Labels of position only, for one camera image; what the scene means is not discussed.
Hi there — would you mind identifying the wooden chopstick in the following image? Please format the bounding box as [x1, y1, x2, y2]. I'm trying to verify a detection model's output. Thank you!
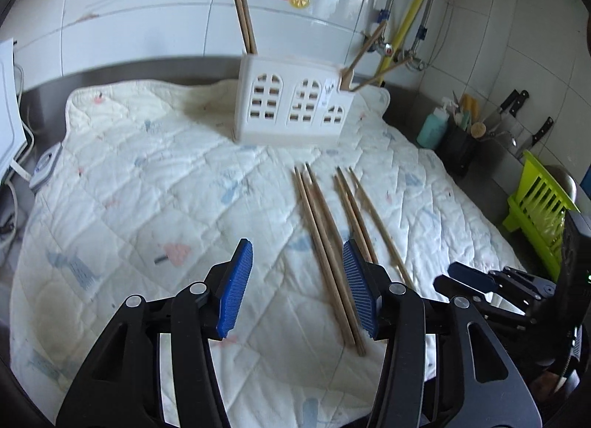
[305, 163, 342, 249]
[294, 168, 356, 346]
[240, 0, 257, 54]
[349, 168, 416, 290]
[339, 20, 388, 91]
[350, 56, 414, 92]
[300, 171, 367, 357]
[233, 0, 252, 54]
[335, 167, 378, 263]

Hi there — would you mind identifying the green dish rack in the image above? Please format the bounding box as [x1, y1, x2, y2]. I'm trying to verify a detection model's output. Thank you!
[503, 151, 579, 281]

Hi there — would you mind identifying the white quilted mat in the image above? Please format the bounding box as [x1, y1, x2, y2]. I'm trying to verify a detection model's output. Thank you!
[10, 80, 519, 427]

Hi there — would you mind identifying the black utensil cup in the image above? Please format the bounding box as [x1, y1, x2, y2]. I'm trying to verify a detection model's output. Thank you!
[436, 124, 477, 180]

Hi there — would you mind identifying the teal soap bottle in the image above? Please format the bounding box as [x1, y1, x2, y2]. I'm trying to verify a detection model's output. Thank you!
[417, 106, 449, 150]

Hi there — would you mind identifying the white utensil holder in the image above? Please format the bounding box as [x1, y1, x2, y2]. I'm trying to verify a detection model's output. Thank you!
[233, 54, 356, 147]

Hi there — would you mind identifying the steel water valve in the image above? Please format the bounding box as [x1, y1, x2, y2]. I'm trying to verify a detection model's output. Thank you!
[363, 19, 428, 73]

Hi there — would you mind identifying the black handled knife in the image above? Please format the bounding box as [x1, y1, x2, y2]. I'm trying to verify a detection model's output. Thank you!
[516, 117, 554, 158]
[499, 90, 530, 120]

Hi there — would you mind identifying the yellow gas hose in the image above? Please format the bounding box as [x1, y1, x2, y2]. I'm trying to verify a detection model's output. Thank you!
[375, 0, 455, 85]

